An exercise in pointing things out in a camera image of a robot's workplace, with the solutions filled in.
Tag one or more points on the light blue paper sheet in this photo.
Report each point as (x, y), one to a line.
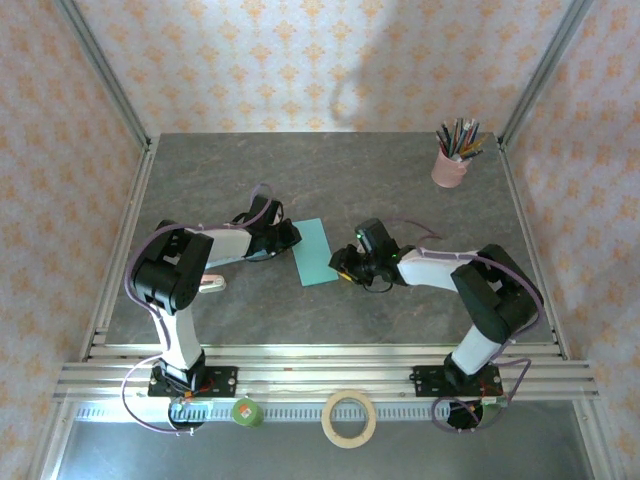
(315, 255)

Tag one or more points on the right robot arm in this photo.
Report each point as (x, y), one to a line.
(495, 295)

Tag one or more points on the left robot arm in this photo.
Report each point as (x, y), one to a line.
(172, 270)

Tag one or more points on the pink white stapler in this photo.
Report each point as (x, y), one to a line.
(212, 284)

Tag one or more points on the pink pencil cup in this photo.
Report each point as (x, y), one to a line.
(447, 172)

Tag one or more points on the black coloured pencil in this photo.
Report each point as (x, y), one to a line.
(443, 140)

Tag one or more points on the yellow coloured pencil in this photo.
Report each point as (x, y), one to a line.
(474, 154)

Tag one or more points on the orange coloured pencil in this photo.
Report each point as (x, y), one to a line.
(472, 148)

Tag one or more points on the beige masking tape roll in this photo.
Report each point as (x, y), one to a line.
(325, 420)

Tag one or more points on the red coloured pencil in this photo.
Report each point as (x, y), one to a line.
(455, 135)

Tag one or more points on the blue coloured pencil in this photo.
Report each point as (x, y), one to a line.
(472, 134)

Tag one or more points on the green tape roll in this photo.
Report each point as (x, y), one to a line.
(247, 412)

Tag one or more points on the grey metal shelf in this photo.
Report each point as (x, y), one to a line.
(300, 460)

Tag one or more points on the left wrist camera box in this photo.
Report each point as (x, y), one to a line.
(276, 216)

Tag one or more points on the aluminium front rail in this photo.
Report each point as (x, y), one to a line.
(325, 375)

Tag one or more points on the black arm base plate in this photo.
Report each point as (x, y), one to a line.
(425, 380)
(225, 380)

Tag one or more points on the aluminium table side rail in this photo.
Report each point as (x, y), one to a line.
(142, 190)
(515, 190)

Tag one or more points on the aluminium corner post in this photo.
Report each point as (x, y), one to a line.
(102, 65)
(547, 65)

